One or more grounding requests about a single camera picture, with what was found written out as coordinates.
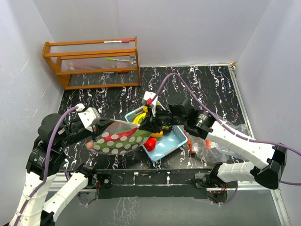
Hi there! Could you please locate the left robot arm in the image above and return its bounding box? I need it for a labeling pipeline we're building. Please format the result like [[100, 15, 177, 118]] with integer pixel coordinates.
[[7, 112, 113, 226]]

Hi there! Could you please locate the yellow banana bunch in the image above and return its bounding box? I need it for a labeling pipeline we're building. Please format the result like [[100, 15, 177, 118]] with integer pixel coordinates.
[[133, 113, 146, 124]]

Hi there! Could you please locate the purple cable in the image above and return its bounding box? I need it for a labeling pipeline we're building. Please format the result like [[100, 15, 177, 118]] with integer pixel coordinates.
[[150, 73, 301, 206], [9, 105, 99, 226]]

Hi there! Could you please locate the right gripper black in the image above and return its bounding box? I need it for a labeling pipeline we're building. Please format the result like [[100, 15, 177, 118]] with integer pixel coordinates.
[[139, 103, 186, 133]]

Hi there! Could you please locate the red chili pepper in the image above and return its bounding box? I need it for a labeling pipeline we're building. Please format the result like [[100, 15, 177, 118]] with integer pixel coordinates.
[[103, 131, 134, 142]]

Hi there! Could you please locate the pink white pen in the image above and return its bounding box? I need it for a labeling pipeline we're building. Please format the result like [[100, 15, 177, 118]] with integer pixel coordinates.
[[103, 40, 130, 44]]

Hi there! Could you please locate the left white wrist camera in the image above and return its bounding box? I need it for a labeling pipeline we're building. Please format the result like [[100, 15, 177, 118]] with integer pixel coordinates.
[[76, 104, 100, 132]]

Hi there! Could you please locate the green pen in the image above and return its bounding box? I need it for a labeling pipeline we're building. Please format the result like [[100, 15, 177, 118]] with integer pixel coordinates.
[[106, 58, 130, 62]]

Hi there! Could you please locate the white dotted zip bag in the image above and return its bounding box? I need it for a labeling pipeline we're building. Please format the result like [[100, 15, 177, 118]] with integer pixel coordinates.
[[86, 120, 152, 155]]

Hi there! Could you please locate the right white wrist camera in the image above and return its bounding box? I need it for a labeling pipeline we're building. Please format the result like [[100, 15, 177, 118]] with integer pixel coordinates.
[[142, 91, 158, 116]]

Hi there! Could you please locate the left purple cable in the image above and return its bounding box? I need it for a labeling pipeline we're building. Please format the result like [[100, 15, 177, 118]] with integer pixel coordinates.
[[9, 105, 99, 226]]

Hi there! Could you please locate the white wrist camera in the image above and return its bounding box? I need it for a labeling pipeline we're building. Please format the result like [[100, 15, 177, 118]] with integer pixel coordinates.
[[142, 91, 158, 116], [76, 104, 100, 132]]

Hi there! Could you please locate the yellow mango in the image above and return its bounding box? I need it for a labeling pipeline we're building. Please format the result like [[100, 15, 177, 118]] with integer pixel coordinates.
[[151, 131, 163, 138]]

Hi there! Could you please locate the dark purple mangosteen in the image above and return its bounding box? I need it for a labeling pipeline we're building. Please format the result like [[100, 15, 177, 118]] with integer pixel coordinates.
[[162, 125, 173, 136]]

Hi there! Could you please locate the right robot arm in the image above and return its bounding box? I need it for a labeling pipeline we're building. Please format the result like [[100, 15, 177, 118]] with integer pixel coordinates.
[[139, 91, 287, 190]]

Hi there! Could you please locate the wooden shelf rack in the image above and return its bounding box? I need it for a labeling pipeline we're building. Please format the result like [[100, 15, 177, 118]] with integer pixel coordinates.
[[42, 37, 141, 90]]

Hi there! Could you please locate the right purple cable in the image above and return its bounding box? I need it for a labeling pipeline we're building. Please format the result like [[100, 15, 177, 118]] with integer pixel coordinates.
[[150, 73, 301, 206]]

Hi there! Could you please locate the light blue plastic basket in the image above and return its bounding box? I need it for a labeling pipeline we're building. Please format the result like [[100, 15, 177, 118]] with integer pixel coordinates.
[[124, 99, 189, 162]]

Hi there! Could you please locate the clear bag orange zipper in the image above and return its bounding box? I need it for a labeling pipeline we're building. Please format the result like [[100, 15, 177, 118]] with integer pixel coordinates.
[[187, 113, 250, 164]]

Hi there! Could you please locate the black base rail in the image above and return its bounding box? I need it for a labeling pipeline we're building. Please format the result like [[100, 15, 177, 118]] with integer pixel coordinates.
[[70, 168, 238, 200]]

